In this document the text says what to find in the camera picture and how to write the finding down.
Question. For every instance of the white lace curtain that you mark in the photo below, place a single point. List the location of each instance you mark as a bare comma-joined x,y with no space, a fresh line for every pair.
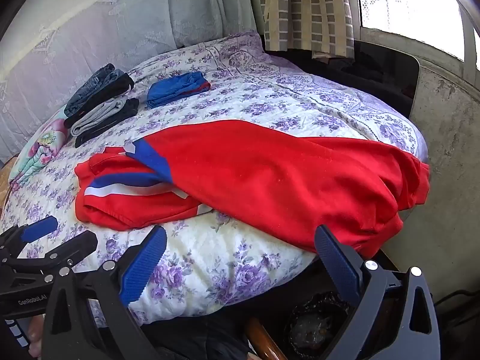
112,15

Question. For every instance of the folded blue pants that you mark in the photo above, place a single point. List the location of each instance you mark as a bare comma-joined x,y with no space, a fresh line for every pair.
168,90

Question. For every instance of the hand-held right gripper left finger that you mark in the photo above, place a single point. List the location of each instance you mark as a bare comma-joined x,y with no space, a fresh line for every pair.
144,266

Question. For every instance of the folded black pants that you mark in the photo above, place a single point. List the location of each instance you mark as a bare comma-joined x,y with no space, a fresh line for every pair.
116,87

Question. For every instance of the dark cloth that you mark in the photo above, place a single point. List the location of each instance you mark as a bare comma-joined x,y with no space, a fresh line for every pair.
195,337

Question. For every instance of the folded denim jeans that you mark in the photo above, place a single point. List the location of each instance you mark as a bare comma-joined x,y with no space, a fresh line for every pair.
95,78

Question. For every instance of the tan patterned cloth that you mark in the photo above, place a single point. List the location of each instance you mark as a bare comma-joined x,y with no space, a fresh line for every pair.
5,187

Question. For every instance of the window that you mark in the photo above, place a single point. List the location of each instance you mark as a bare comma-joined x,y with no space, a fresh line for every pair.
405,0

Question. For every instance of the red pants with striped waistband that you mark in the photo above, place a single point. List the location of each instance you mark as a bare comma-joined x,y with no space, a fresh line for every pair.
262,180

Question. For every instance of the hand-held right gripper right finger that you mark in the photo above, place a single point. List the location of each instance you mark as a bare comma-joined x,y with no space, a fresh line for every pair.
337,266

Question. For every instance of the person's left hand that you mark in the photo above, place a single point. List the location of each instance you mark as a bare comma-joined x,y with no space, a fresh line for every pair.
34,333

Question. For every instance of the folded grey pants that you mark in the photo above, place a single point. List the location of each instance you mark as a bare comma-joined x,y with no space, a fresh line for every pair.
97,116

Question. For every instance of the black flat panel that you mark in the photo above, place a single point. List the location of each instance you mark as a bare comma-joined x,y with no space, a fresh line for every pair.
386,75

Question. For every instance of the purple floral bedspread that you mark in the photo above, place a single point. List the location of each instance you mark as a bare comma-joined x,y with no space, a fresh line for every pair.
262,93

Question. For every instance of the bin with black bag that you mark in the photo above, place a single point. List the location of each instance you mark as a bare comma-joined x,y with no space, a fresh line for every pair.
315,326

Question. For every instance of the pastel floral pillow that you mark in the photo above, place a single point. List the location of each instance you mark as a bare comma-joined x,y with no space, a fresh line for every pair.
41,150

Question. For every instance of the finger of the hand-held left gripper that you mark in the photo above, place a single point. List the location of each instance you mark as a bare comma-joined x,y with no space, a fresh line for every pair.
37,228
75,245

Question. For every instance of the brown wooden stick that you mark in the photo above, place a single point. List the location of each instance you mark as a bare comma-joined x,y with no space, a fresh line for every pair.
262,339

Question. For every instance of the beige checkered curtain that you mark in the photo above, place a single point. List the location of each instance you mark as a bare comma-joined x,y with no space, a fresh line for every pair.
300,7

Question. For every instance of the folded navy pants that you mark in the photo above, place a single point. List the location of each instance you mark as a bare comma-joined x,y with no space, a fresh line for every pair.
125,114

